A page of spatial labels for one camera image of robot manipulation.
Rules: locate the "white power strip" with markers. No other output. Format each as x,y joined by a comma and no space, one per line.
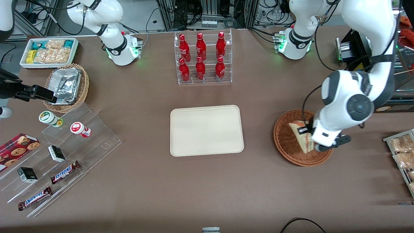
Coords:
209,24

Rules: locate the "clear acrylic bottle rack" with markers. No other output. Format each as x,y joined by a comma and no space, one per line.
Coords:
210,79

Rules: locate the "yellow snack packet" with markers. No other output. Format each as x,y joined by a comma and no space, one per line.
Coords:
30,56

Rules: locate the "red tartan cookie box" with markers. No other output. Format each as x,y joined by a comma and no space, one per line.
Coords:
16,149

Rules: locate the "cream plastic tray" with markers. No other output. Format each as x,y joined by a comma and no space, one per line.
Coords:
207,131

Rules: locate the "small bottle with green lid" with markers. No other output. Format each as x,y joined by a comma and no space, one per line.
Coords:
48,118

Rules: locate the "black glass food warmer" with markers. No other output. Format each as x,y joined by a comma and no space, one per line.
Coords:
359,42

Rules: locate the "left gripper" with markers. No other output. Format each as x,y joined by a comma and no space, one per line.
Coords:
305,130

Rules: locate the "small grey device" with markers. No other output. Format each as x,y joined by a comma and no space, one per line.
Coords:
211,230

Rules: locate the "Snickers chocolate bar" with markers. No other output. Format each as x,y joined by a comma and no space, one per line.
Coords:
64,172
35,198

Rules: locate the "teal snack packet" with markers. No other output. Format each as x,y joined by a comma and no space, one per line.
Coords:
38,45
68,43

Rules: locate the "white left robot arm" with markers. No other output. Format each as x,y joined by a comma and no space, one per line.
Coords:
355,94

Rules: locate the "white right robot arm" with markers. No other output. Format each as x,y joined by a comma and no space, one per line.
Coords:
110,35

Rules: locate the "triangle sandwich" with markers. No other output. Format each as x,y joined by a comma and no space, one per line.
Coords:
304,144

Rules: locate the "clear acrylic stepped display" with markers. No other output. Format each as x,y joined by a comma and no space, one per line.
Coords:
97,142

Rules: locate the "white plastic snack bin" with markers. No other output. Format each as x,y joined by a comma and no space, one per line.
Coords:
24,63

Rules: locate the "light tan wicker basket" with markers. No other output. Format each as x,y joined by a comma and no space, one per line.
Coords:
84,87

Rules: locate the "brown round wicker basket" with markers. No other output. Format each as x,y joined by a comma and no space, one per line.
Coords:
288,142

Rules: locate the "clear bag of crackers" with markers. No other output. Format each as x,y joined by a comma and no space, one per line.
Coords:
402,144
412,187
411,175
406,160

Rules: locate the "small bottle with red lid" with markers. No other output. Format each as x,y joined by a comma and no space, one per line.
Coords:
79,128

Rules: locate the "silver metal control box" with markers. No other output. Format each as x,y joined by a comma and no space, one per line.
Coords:
343,48

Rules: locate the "small black carton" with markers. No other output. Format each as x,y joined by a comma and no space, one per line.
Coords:
57,153
27,174

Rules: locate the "aluminium equipment frame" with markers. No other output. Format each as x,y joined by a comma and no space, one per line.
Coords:
207,8

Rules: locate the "aluminium foil tray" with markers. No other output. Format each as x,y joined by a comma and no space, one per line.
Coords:
64,84

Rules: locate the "clear bag of puffed snacks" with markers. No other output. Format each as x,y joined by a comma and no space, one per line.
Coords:
51,55
55,43

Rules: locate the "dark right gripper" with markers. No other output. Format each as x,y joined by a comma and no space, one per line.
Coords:
9,90

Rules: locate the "red cola bottle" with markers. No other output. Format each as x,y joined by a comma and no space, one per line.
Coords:
184,72
200,69
201,47
184,48
221,45
220,69

